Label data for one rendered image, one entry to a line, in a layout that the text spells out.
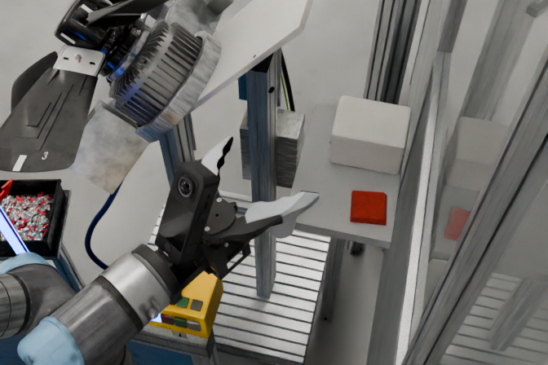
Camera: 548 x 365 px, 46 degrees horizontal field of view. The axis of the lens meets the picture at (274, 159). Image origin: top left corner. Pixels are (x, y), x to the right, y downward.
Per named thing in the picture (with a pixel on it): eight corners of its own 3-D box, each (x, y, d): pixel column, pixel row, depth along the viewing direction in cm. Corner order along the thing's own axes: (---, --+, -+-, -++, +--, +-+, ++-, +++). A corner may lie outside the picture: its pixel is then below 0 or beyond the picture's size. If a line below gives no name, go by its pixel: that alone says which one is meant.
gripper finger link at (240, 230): (278, 203, 77) (205, 217, 76) (276, 194, 75) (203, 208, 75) (285, 235, 74) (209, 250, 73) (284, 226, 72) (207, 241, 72)
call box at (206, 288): (225, 292, 122) (221, 266, 114) (209, 343, 116) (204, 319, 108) (144, 274, 124) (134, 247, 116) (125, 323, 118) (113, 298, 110)
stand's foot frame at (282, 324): (329, 249, 237) (330, 238, 230) (302, 371, 210) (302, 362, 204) (166, 214, 246) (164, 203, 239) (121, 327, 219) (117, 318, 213)
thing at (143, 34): (127, 46, 146) (120, 41, 145) (158, 16, 136) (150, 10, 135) (103, 91, 138) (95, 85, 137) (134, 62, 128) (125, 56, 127)
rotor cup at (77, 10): (118, 40, 145) (68, 4, 140) (150, 8, 135) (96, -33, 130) (92, 86, 137) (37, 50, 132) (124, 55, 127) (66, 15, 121)
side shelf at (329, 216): (408, 126, 164) (409, 119, 162) (388, 248, 143) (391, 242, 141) (314, 109, 167) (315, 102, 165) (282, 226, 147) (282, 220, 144)
